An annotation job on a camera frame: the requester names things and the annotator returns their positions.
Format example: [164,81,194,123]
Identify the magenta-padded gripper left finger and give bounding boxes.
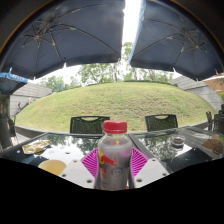
[59,147,101,190]

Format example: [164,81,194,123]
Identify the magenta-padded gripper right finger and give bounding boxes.
[129,147,170,190]

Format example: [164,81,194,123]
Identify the clear red-capped drink bottle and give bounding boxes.
[97,119,134,191]

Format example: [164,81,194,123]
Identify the small round ashtray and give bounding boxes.
[170,135,186,148]

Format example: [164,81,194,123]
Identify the yellow snack packet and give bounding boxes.
[21,139,54,155]

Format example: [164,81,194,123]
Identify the dark mesh-back garden chair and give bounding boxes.
[144,113,179,133]
[69,115,111,135]

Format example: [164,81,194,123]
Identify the black garden chair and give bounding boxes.
[205,110,224,134]

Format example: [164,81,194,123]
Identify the beige patio umbrella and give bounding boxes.
[203,73,224,98]

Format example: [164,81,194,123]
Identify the navy umbrella with light-blue valance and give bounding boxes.
[0,71,29,96]

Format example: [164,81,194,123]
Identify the large navy patio umbrella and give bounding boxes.
[128,0,224,82]
[0,0,126,81]

